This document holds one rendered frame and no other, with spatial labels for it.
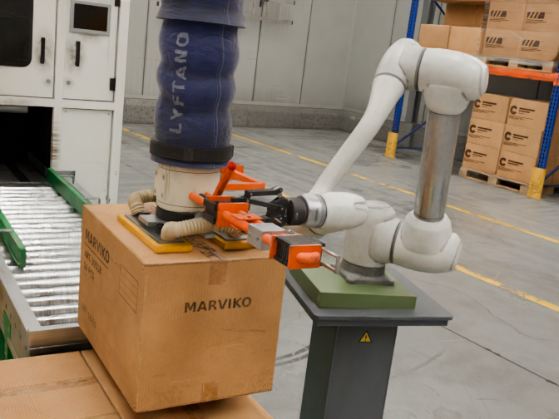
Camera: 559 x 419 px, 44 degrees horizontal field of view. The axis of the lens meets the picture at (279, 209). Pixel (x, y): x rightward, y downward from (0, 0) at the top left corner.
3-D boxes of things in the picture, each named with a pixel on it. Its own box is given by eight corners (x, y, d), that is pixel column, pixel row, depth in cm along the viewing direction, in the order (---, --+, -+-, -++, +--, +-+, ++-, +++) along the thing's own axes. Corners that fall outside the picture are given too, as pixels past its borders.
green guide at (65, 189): (46, 180, 441) (46, 166, 439) (63, 180, 447) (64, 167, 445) (127, 261, 309) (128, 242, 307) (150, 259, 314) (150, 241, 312)
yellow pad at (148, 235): (116, 220, 204) (117, 204, 203) (149, 219, 209) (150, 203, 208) (155, 253, 176) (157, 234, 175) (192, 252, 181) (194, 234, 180)
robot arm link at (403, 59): (370, 66, 207) (414, 73, 203) (388, 25, 216) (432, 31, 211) (373, 96, 218) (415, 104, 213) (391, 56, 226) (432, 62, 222)
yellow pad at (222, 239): (177, 219, 214) (178, 203, 213) (207, 218, 219) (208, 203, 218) (224, 250, 185) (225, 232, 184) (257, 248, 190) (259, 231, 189)
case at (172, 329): (76, 322, 226) (82, 204, 217) (190, 312, 246) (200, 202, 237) (135, 414, 176) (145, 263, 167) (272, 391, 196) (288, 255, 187)
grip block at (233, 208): (200, 218, 175) (202, 195, 174) (234, 217, 180) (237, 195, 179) (214, 227, 168) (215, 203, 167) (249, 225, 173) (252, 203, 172)
